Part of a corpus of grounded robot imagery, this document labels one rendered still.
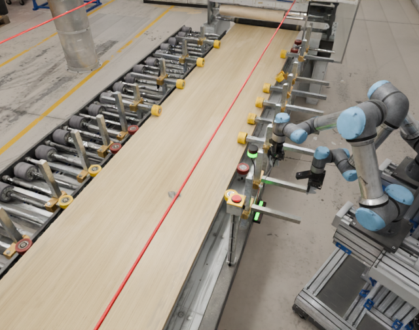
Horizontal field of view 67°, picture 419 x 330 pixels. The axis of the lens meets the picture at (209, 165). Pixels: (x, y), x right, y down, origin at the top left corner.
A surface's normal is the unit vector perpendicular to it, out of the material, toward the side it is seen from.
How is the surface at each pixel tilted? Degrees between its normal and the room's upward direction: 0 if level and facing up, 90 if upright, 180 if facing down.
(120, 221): 0
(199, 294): 0
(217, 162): 0
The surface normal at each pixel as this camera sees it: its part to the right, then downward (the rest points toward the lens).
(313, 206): 0.00, -0.74
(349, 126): -0.87, 0.24
